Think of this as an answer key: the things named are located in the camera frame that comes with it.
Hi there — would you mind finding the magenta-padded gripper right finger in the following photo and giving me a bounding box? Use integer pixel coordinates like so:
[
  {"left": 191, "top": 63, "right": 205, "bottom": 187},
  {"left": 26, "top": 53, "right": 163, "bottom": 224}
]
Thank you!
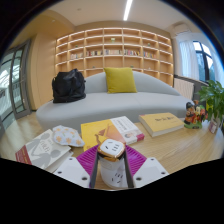
[{"left": 123, "top": 143, "right": 170, "bottom": 190}]

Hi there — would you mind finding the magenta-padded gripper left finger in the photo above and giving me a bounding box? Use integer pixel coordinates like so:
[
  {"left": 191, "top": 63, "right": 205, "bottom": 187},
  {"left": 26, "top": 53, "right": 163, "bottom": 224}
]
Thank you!
[{"left": 53, "top": 143, "right": 100, "bottom": 190}]

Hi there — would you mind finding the white charger with gold band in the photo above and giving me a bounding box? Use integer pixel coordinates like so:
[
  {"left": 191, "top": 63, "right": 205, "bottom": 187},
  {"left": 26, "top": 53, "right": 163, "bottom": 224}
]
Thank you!
[{"left": 97, "top": 138, "right": 128, "bottom": 172}]

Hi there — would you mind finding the white floral pouch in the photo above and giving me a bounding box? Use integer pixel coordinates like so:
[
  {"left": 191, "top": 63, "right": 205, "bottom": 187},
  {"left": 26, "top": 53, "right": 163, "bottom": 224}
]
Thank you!
[{"left": 52, "top": 124, "right": 86, "bottom": 148}]

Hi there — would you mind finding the red and white book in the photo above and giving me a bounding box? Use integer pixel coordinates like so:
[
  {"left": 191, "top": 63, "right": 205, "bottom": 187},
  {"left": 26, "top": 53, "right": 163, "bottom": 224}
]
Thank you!
[{"left": 14, "top": 129, "right": 74, "bottom": 174}]

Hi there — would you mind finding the orange and white book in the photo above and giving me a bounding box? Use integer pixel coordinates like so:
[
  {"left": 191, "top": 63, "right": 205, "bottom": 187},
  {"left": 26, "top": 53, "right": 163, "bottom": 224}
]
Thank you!
[{"left": 80, "top": 115, "right": 146, "bottom": 153}]

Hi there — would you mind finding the yellow hardcover book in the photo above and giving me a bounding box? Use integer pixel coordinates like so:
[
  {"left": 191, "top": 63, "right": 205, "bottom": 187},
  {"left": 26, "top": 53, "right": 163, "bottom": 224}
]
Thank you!
[{"left": 138, "top": 112, "right": 185, "bottom": 138}]

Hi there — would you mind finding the colourful figurine group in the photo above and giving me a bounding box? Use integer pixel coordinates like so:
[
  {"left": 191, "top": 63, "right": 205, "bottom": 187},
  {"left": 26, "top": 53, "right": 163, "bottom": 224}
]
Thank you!
[{"left": 183, "top": 99, "right": 208, "bottom": 130}]

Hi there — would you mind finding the grey curved sofa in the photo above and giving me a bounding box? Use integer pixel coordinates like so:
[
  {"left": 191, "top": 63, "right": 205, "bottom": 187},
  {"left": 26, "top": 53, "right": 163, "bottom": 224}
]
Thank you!
[{"left": 35, "top": 70, "right": 193, "bottom": 134}]

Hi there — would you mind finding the small pink jar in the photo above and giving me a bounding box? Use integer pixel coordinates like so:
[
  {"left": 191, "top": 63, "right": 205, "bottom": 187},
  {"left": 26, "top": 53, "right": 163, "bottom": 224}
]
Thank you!
[{"left": 208, "top": 118, "right": 219, "bottom": 134}]

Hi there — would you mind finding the black bag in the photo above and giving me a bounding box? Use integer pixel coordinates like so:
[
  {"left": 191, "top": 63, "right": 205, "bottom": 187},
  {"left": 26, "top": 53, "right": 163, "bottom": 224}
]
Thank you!
[{"left": 51, "top": 68, "right": 87, "bottom": 104}]

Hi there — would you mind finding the white radiator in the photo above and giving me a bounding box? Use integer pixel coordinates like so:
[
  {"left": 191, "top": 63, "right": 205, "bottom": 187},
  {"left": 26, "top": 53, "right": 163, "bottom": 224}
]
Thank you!
[{"left": 173, "top": 77, "right": 195, "bottom": 100}]

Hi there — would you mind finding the yellow cushion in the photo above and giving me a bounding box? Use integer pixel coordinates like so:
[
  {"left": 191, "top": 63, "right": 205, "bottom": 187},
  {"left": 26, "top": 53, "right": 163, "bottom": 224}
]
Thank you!
[{"left": 103, "top": 66, "right": 138, "bottom": 94}]

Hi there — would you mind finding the potted green plant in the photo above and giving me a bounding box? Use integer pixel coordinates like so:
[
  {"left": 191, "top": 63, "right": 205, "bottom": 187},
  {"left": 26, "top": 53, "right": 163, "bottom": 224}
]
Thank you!
[{"left": 196, "top": 79, "right": 224, "bottom": 129}]

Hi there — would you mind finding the grey framed glass door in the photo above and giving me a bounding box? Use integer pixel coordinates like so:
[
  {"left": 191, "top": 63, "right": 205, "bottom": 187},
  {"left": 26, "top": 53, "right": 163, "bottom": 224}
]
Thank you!
[{"left": 0, "top": 39, "right": 33, "bottom": 134}]

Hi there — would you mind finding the wooden shelf unit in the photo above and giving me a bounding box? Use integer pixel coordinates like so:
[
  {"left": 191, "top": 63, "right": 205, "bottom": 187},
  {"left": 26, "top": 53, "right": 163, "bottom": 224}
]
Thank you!
[{"left": 54, "top": 27, "right": 175, "bottom": 88}]

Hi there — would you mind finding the white sheer curtain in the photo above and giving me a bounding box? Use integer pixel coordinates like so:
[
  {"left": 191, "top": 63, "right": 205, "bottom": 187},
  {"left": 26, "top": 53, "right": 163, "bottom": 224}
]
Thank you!
[{"left": 178, "top": 39, "right": 201, "bottom": 81}]

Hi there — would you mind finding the dark framed window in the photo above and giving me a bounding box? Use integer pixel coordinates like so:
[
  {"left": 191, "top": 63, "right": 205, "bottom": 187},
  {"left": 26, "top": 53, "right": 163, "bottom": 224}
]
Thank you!
[{"left": 192, "top": 40, "right": 218, "bottom": 83}]

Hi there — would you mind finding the white air conditioner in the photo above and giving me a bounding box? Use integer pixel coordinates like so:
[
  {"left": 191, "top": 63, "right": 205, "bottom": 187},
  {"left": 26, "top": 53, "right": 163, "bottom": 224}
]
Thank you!
[{"left": 171, "top": 22, "right": 193, "bottom": 36}]

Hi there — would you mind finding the long ceiling light strip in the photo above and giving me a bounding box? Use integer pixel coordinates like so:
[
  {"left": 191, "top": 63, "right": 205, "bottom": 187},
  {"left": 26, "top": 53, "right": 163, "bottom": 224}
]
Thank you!
[{"left": 123, "top": 0, "right": 134, "bottom": 22}]

